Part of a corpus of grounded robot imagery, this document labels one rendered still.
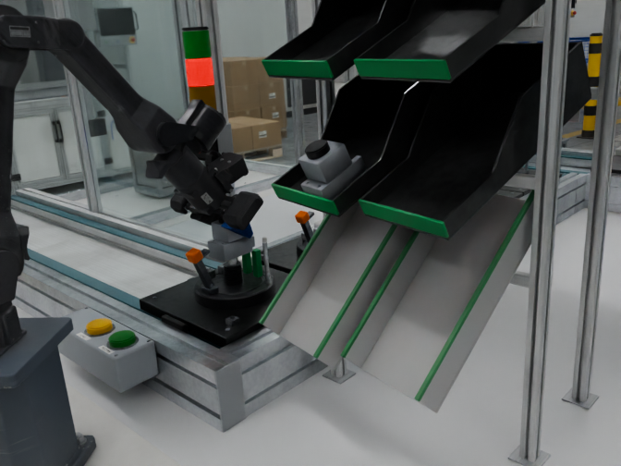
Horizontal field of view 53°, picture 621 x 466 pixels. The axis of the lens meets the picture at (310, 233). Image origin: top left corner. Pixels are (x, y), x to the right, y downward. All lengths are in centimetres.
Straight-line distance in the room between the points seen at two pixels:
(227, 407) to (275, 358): 11
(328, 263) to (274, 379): 21
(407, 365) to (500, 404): 26
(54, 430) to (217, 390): 21
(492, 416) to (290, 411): 29
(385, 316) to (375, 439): 19
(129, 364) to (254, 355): 19
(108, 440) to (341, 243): 44
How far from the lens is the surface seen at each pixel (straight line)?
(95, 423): 103
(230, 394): 93
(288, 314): 90
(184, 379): 98
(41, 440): 86
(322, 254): 91
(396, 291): 81
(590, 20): 1241
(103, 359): 101
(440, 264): 82
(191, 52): 122
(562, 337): 120
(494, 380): 105
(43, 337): 85
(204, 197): 100
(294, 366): 101
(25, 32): 80
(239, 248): 106
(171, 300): 111
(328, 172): 75
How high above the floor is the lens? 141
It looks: 18 degrees down
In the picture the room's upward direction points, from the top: 3 degrees counter-clockwise
